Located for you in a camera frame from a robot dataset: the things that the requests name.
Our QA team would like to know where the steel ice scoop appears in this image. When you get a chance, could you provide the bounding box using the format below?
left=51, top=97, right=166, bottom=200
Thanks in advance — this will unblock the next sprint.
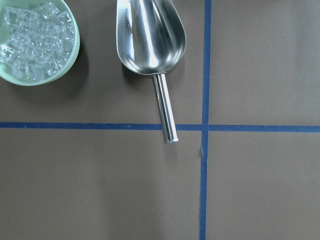
left=115, top=0, right=187, bottom=144

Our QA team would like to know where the green bowl of ice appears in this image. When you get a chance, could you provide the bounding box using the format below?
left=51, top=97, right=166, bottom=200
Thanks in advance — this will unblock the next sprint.
left=0, top=0, right=80, bottom=86

